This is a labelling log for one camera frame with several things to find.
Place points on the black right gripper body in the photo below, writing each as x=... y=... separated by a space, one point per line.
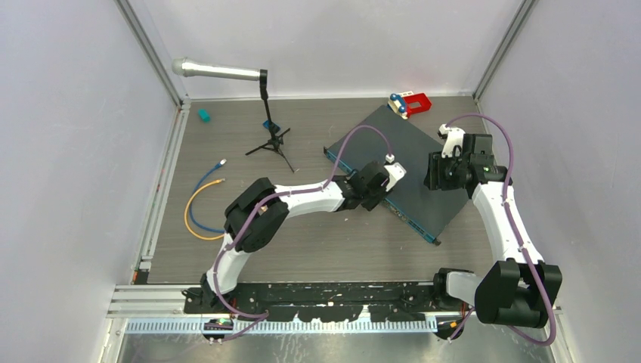
x=445 y=172

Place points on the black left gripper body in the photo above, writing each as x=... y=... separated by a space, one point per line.
x=371 y=198

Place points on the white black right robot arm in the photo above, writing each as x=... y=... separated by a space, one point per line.
x=520 y=288

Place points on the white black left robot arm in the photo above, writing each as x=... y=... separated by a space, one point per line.
x=254 y=218

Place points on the red blue toy truck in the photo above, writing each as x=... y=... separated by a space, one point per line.
x=406 y=104

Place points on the black microphone tripod stand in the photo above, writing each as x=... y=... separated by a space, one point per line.
x=276 y=141

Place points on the teal toy block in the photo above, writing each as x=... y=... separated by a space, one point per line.
x=204 y=115

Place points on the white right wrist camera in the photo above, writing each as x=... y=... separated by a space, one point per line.
x=453 y=141

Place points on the dark grey network switch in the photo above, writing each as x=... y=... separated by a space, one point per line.
x=426 y=212

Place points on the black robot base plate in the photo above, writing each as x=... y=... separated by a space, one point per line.
x=327 y=302

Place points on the aluminium frame rail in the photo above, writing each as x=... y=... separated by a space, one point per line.
x=148 y=299

